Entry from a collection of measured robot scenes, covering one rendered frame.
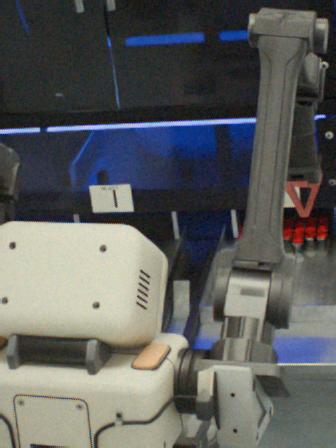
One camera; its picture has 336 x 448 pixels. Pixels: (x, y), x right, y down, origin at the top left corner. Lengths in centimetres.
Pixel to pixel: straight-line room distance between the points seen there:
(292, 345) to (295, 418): 53
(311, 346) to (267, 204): 62
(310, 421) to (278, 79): 122
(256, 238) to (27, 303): 32
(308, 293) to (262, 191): 75
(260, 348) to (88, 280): 24
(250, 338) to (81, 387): 22
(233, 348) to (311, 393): 113
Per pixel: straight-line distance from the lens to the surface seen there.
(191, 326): 229
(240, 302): 163
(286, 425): 276
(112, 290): 154
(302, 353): 222
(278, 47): 169
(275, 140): 167
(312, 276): 245
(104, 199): 254
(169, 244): 263
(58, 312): 156
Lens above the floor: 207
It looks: 26 degrees down
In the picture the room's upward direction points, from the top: 8 degrees counter-clockwise
